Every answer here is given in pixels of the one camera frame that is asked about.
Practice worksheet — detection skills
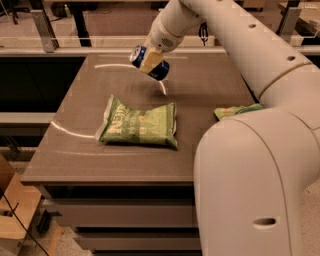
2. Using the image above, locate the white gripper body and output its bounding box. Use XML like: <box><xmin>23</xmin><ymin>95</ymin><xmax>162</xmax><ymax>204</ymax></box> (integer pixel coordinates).
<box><xmin>144</xmin><ymin>20</ymin><xmax>184</xmax><ymax>52</ymax></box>

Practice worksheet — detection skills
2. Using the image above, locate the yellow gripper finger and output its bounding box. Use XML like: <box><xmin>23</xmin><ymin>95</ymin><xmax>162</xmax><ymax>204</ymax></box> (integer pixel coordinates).
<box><xmin>139</xmin><ymin>47</ymin><xmax>163</xmax><ymax>74</ymax></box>

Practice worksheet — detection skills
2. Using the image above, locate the blue pepsi can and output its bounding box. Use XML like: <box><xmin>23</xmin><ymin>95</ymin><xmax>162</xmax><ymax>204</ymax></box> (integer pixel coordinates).
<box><xmin>129</xmin><ymin>45</ymin><xmax>170</xmax><ymax>81</ymax></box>

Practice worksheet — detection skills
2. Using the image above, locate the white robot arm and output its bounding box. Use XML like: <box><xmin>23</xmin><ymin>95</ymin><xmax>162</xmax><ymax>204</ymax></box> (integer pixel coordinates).
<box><xmin>141</xmin><ymin>0</ymin><xmax>320</xmax><ymax>256</ymax></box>

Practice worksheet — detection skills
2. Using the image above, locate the green snack bag centre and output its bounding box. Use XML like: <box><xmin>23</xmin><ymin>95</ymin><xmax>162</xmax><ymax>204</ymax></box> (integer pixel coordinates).
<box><xmin>95</xmin><ymin>95</ymin><xmax>178</xmax><ymax>148</ymax></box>

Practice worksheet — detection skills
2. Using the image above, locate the green dang chips bag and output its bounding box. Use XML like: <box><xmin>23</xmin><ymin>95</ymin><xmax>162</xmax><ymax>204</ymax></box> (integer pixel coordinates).
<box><xmin>214</xmin><ymin>104</ymin><xmax>263</xmax><ymax>120</ymax></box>

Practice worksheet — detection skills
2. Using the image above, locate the grey drawer cabinet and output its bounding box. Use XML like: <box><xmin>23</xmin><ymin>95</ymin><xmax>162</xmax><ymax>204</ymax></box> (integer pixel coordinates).
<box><xmin>42</xmin><ymin>185</ymin><xmax>202</xmax><ymax>256</ymax></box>

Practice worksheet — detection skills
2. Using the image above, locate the cardboard box lower left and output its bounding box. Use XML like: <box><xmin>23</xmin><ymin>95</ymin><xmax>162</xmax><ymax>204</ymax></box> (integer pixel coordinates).
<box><xmin>0</xmin><ymin>155</ymin><xmax>41</xmax><ymax>256</ymax></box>

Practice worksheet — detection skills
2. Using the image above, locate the black hanging cable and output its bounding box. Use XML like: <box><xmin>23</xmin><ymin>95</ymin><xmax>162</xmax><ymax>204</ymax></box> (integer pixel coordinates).
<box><xmin>198</xmin><ymin>21</ymin><xmax>209</xmax><ymax>47</ymax></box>

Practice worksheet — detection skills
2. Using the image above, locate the left metal rail bracket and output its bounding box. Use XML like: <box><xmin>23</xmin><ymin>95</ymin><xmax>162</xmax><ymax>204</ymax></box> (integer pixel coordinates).
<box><xmin>31</xmin><ymin>10</ymin><xmax>59</xmax><ymax>53</ymax></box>

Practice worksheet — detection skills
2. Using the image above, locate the metal rail bracket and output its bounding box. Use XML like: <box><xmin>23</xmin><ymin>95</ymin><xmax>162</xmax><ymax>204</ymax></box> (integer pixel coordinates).
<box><xmin>31</xmin><ymin>10</ymin><xmax>59</xmax><ymax>53</ymax></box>
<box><xmin>277</xmin><ymin>7</ymin><xmax>302</xmax><ymax>43</ymax></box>

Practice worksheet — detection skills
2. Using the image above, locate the right metal rail bracket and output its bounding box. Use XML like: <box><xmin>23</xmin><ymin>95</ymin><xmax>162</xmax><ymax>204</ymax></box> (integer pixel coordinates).
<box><xmin>277</xmin><ymin>7</ymin><xmax>302</xmax><ymax>43</ymax></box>

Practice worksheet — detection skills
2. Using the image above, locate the horizontal metal rail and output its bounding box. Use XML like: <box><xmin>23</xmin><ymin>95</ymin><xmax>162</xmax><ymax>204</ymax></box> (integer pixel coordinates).
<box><xmin>0</xmin><ymin>45</ymin><xmax>320</xmax><ymax>56</ymax></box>

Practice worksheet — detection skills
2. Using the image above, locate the black floor cable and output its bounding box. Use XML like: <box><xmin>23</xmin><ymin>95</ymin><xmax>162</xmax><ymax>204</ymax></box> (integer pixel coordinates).
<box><xmin>0</xmin><ymin>189</ymin><xmax>50</xmax><ymax>256</ymax></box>

